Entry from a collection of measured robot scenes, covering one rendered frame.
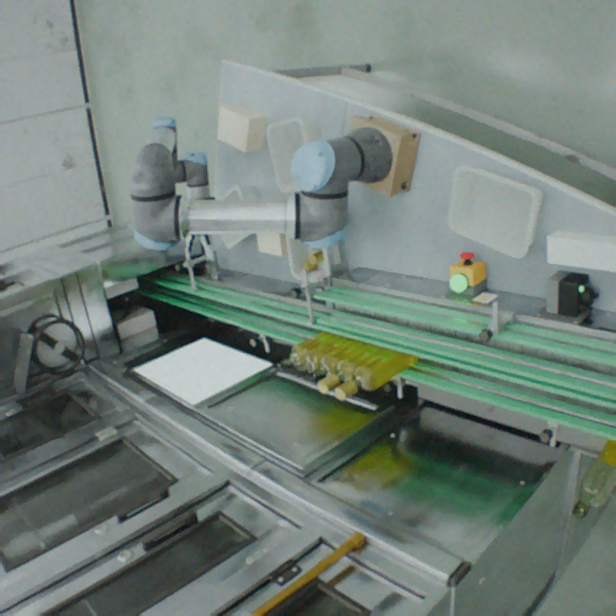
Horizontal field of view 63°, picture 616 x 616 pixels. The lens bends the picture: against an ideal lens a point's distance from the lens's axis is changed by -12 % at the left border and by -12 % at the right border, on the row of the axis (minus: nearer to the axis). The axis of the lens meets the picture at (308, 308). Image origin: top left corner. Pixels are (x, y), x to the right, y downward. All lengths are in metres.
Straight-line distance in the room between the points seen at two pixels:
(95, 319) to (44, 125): 3.02
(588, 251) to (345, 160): 0.59
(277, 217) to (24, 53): 3.92
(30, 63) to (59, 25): 0.43
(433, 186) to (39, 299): 1.41
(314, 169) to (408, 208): 0.35
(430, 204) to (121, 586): 1.18
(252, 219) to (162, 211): 0.22
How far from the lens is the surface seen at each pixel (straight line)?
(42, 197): 4.94
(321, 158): 1.30
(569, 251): 1.27
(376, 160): 1.41
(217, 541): 1.24
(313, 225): 1.36
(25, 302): 2.11
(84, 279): 2.15
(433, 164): 1.48
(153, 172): 1.37
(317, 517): 1.21
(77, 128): 5.07
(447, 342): 1.40
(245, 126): 1.87
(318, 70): 2.30
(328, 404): 1.55
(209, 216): 1.38
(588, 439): 1.36
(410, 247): 1.58
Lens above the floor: 1.96
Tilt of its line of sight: 38 degrees down
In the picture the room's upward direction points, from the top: 115 degrees counter-clockwise
